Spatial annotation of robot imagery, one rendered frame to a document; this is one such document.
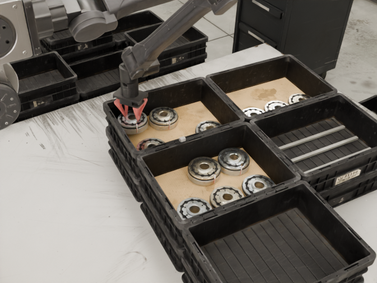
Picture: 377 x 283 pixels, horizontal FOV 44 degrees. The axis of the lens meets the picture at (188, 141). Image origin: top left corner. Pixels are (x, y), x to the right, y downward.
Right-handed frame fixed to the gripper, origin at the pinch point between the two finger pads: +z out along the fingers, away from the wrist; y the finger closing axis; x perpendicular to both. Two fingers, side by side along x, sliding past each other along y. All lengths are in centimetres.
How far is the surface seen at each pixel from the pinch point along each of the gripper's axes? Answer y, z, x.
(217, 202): -40.1, 5.0, 20.7
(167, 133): -11.4, 6.7, -4.1
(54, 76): 84, 37, -57
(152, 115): -3.9, 3.5, -7.6
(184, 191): -28.3, 7.7, 18.1
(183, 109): -10.4, 6.3, -19.5
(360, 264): -81, 0, 30
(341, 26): -43, 40, -197
